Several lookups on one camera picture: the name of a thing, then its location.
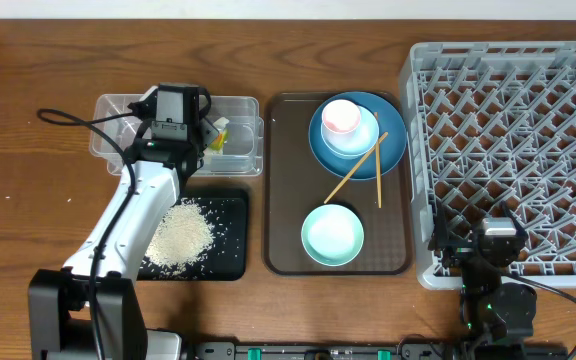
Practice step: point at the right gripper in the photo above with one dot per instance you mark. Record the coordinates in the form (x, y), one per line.
(459, 248)

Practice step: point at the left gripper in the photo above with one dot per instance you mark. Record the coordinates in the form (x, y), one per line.
(207, 134)

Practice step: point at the white tissue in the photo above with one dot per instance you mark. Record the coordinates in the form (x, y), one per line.
(209, 154)

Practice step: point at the pile of white rice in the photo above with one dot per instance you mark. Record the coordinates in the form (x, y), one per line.
(190, 243)

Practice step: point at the wooden chopstick diagonal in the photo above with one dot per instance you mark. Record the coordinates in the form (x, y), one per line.
(353, 170)

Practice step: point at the mint green bowl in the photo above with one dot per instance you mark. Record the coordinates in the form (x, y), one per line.
(332, 235)

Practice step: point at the yellow green snack wrapper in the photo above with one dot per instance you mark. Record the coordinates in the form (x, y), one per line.
(218, 144)

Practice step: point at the wooden chopstick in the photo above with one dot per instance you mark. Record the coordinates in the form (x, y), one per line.
(378, 166)

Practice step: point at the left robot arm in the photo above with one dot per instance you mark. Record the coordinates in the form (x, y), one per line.
(88, 309)

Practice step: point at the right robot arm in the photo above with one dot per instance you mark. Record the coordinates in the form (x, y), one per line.
(498, 315)

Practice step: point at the clear plastic waste bin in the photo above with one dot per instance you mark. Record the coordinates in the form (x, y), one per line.
(242, 153)

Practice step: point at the grey dishwasher rack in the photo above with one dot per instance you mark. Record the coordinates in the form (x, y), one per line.
(493, 125)

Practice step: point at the brown serving tray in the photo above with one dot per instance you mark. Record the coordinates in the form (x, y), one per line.
(296, 183)

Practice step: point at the dark blue plate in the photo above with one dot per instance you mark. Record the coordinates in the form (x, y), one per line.
(392, 147)

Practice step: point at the black plastic tray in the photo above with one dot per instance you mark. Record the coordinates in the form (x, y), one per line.
(236, 240)

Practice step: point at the pink cup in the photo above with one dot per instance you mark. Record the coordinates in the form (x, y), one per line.
(341, 116)

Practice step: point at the light blue bowl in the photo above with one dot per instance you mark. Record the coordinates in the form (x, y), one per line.
(355, 143)

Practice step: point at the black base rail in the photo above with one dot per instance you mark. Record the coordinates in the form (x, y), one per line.
(405, 351)

